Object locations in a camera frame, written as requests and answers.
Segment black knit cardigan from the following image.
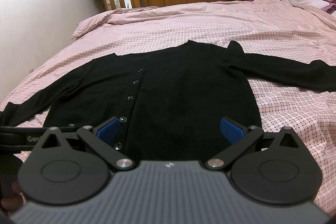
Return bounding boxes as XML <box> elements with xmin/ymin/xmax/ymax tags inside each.
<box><xmin>1</xmin><ymin>41</ymin><xmax>335</xmax><ymax>161</ymax></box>

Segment pink checked bed cover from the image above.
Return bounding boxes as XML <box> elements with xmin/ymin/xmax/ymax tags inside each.
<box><xmin>1</xmin><ymin>0</ymin><xmax>335</xmax><ymax>214</ymax></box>

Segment person's left hand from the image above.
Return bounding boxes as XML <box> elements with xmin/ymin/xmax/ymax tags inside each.
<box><xmin>1</xmin><ymin>181</ymin><xmax>24</xmax><ymax>217</ymax></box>

